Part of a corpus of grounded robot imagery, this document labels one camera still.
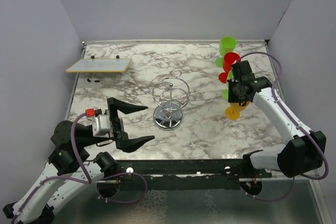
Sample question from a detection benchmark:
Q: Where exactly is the green wine glass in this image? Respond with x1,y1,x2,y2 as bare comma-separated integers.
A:
215,36,237,68
218,71,233,100

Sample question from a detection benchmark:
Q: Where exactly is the black front mounting rail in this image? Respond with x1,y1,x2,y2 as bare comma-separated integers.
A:
93,151,274,191

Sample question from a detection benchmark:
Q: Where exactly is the orange wine glass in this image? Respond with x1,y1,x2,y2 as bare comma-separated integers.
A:
225,101,250,121

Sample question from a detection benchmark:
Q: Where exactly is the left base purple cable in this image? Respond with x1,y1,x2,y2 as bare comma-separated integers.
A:
96,167,149,205

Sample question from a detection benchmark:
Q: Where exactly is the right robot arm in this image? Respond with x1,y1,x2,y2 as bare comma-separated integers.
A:
227,61,326,178

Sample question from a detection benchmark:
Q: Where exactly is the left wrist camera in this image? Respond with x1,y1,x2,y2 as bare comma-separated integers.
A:
91,114,110,137

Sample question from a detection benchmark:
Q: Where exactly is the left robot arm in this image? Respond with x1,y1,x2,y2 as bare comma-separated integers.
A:
3,98,154,223

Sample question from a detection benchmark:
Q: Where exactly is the red wine glass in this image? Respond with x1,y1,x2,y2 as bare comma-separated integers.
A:
215,52,240,83

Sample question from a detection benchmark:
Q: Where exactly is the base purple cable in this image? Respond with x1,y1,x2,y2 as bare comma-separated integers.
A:
96,167,149,205
244,174,296,202

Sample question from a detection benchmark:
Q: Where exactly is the chrome wine glass rack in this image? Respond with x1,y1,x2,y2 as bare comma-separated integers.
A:
150,70,202,131

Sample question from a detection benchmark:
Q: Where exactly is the small whiteboard yellow frame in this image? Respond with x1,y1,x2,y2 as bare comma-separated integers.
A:
65,58,132,73

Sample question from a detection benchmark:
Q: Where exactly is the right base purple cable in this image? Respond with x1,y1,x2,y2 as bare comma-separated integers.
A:
244,174,296,202

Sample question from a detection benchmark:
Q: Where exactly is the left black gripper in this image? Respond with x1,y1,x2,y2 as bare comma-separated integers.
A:
80,98,155,151

